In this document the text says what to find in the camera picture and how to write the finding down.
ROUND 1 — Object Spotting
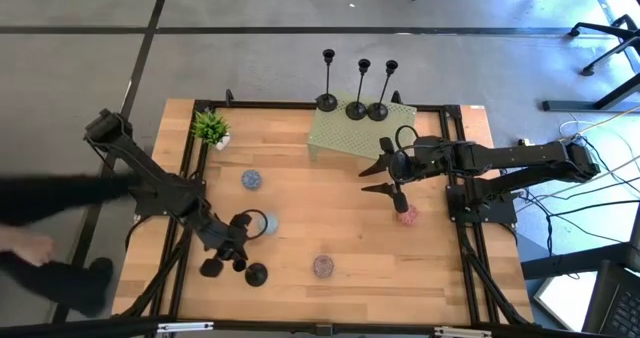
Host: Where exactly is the black desk foot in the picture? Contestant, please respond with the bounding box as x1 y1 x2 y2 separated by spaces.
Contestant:
542 72 640 113

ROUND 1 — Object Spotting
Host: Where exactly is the black aluminium table frame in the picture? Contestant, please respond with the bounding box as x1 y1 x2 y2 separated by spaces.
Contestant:
112 90 536 329

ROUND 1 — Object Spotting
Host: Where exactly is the black camera rig bar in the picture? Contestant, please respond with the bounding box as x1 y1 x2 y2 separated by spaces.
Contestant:
0 315 640 338

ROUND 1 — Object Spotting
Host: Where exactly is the person's black shoe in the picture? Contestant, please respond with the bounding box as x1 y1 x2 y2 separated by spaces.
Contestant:
74 256 115 319

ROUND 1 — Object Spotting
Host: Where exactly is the white flat panel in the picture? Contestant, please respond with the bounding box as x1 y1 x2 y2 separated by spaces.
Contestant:
532 272 599 333

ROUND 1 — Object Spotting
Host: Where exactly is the pink glass candle holder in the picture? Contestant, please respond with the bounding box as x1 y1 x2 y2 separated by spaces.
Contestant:
397 205 421 227

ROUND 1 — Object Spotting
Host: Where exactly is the person's hand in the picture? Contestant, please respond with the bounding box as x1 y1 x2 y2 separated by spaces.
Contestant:
0 225 55 268

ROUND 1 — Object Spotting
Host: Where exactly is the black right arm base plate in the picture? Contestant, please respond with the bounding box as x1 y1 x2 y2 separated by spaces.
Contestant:
446 183 519 225

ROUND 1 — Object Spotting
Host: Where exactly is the black office chair base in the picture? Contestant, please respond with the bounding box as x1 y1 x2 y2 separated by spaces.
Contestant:
567 13 640 77

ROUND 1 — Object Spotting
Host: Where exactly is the beige floor cable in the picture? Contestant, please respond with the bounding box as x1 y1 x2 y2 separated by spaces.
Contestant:
562 105 640 144

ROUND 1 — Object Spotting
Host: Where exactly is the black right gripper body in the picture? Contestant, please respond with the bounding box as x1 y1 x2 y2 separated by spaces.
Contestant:
378 136 432 214

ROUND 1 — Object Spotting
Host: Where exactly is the black floor cable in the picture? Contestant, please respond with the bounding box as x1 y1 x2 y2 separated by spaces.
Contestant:
544 197 640 259

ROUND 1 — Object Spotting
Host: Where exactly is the purple glass candle holder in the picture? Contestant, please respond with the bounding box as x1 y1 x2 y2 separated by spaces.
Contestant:
312 255 335 279

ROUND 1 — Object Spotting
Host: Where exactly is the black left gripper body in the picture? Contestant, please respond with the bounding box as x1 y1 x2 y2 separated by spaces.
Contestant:
198 211 254 279

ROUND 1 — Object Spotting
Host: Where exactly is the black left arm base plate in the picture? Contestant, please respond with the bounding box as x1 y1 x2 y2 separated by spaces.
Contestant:
133 177 206 218

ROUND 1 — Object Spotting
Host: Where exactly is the green perforated metal shelf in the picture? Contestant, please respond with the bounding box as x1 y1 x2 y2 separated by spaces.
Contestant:
307 88 418 180

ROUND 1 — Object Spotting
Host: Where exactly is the black candlestick holder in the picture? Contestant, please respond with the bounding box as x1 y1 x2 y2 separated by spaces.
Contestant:
316 48 339 113
367 59 399 123
345 58 372 121
231 257 269 288

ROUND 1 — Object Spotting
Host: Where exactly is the black laptop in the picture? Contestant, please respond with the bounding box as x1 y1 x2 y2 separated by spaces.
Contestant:
582 260 640 338

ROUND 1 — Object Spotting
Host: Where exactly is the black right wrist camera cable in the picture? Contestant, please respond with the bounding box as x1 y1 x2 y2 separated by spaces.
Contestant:
394 124 420 152

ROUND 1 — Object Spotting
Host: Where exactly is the small green potted plant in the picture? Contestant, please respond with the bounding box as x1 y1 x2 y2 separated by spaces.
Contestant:
192 110 232 152

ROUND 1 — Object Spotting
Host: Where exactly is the black left wrist camera cable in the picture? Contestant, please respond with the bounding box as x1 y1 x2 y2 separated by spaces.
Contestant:
239 208 270 242

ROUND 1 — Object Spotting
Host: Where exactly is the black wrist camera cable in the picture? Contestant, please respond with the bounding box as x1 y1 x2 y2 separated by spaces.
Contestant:
394 124 420 152
239 208 270 242

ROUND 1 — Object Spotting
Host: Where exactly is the light blue glass candle holder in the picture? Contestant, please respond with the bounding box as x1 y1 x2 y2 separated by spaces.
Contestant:
259 212 280 236

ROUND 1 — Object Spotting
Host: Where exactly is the dark blue glass candle holder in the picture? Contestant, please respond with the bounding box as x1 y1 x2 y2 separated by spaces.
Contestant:
241 169 263 191

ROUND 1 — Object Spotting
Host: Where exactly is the black desk beam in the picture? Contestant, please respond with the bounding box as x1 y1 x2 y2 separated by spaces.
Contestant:
519 212 640 281

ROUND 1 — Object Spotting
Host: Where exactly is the person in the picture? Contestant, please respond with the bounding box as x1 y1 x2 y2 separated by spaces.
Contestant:
0 174 144 319

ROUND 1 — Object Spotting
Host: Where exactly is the silver rig bracket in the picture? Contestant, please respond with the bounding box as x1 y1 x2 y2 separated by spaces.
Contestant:
156 320 215 334
433 326 494 338

